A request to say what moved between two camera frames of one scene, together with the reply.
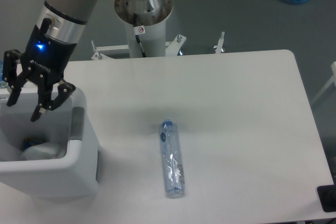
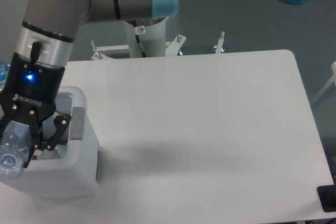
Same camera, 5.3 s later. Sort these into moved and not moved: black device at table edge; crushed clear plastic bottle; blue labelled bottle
Moved: crushed clear plastic bottle
Not moved: black device at table edge; blue labelled bottle
